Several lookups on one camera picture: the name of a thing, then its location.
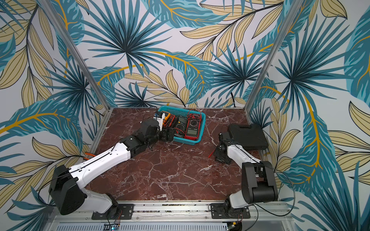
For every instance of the red black large multimeter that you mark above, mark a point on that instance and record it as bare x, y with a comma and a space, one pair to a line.
193, 126

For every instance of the black plastic tool case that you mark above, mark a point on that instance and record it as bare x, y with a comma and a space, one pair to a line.
250, 137

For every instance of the green black multimeter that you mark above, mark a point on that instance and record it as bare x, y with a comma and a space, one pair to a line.
180, 126

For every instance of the yellow multimeter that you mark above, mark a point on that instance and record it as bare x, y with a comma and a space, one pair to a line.
167, 121

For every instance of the small black multimeter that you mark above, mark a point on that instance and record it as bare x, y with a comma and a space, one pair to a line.
215, 152

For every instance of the aluminium front rail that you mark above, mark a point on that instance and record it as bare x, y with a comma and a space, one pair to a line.
176, 216

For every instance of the orange handled pliers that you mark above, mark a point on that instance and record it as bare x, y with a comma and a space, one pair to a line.
89, 154

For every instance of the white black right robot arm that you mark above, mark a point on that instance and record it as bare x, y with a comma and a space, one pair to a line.
258, 183

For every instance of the corner metal post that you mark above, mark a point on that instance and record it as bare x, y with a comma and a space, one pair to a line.
275, 47
63, 32

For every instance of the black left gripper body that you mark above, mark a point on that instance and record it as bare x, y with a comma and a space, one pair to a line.
153, 139

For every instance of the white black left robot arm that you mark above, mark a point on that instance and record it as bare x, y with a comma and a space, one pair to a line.
67, 188

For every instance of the teal plastic basket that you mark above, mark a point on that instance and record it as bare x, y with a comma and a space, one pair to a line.
185, 112

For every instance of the right corner metal post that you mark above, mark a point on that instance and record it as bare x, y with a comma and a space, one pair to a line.
275, 47

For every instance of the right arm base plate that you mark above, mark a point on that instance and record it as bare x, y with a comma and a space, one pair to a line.
222, 211

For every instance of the small black red tester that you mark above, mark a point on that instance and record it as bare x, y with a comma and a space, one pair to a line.
169, 134

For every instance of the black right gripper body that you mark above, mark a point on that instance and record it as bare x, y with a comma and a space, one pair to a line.
219, 156

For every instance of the left corner metal post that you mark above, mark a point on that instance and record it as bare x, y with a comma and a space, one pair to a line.
63, 32

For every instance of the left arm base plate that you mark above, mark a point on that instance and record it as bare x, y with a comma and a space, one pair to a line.
117, 212

